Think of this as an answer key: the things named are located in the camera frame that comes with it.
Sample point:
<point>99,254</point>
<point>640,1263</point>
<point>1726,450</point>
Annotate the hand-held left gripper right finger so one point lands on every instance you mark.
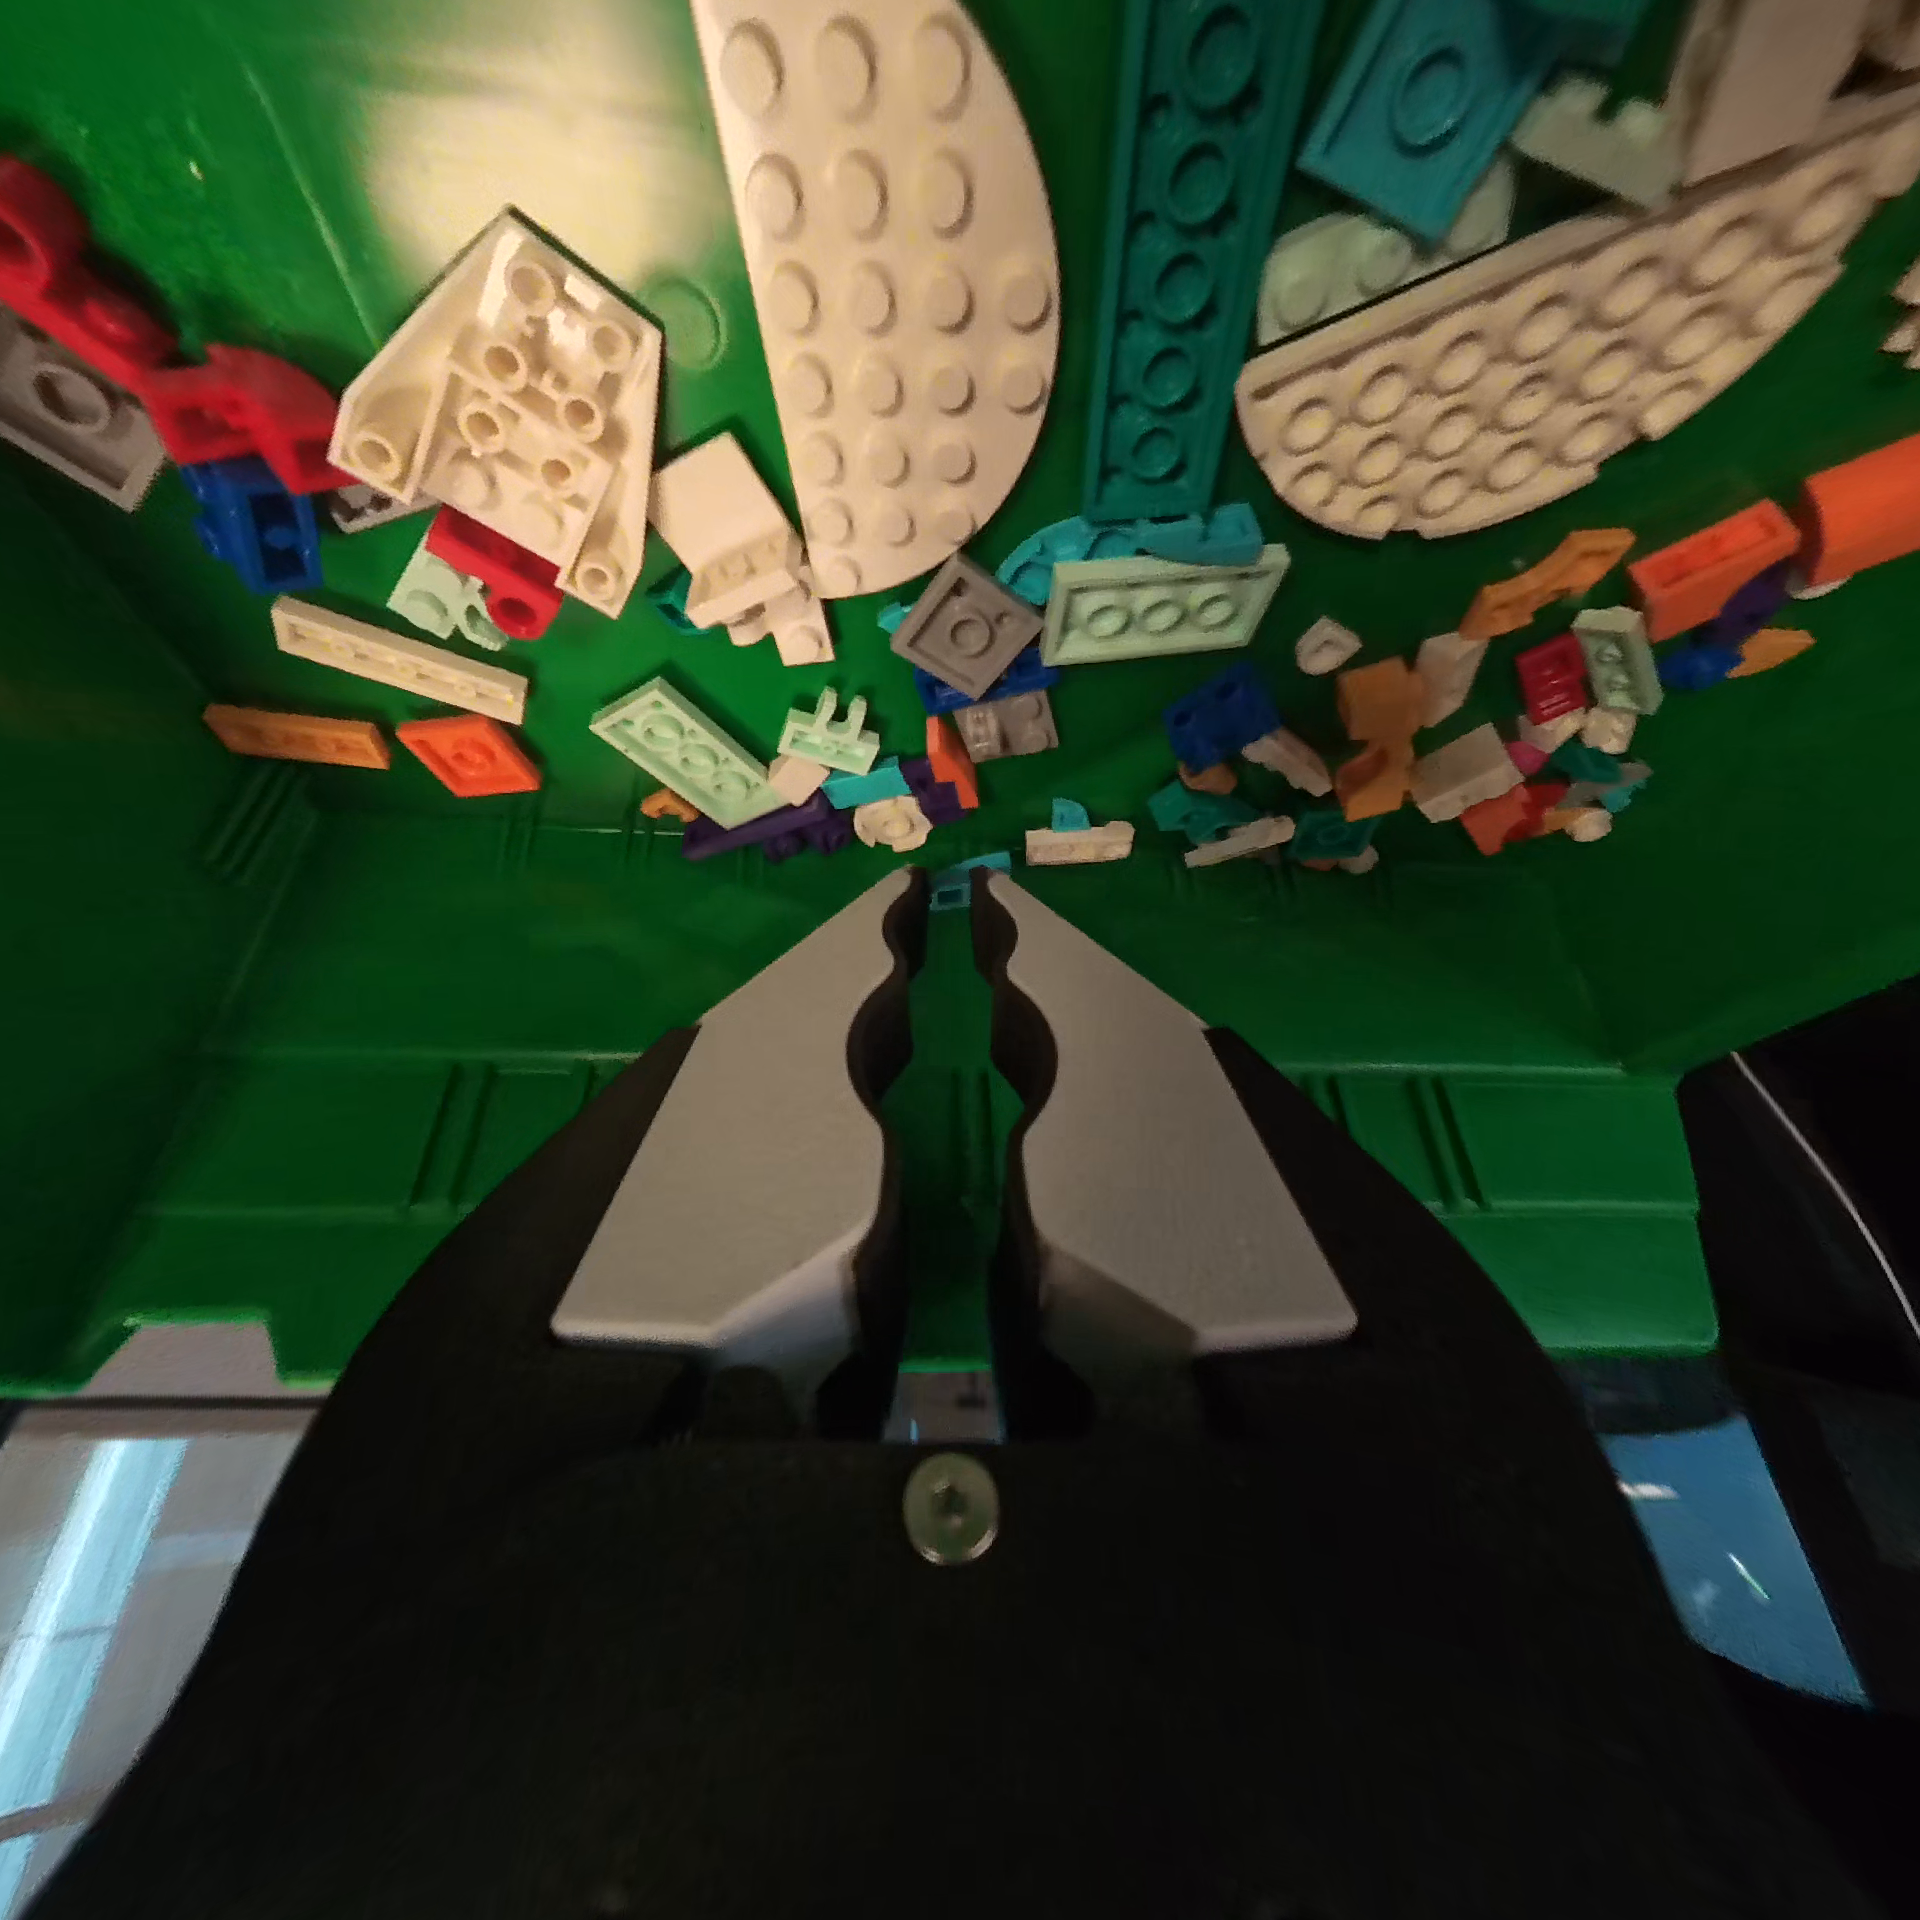
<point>1170,1184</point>

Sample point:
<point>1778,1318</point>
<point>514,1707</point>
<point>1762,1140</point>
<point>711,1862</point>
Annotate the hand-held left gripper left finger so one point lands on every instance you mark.
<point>734,1184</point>

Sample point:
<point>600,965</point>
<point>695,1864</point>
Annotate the small teal lego piece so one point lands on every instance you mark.
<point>951,896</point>

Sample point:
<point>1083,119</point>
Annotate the green plastic bin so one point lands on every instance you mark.
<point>375,975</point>

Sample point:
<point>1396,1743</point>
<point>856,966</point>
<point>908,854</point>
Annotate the pile of lego bricks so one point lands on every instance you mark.
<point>884,301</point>

